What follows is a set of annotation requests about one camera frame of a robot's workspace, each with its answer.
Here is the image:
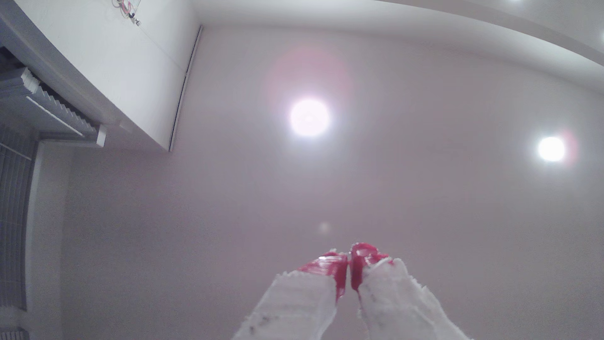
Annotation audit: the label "round ceiling light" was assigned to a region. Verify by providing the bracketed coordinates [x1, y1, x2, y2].
[538, 136, 566, 163]
[290, 98, 331, 138]

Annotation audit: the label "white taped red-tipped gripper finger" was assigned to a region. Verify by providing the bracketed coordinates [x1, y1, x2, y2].
[232, 250, 349, 340]
[350, 243, 473, 340]

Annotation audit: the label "red and white wall wires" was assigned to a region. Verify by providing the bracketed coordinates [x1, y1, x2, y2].
[112, 0, 142, 26]

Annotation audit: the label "window blinds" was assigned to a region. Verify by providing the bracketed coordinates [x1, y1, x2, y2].
[0, 66, 107, 148]

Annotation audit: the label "grey slatted window blind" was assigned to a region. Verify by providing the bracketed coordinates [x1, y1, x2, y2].
[0, 125, 39, 312]

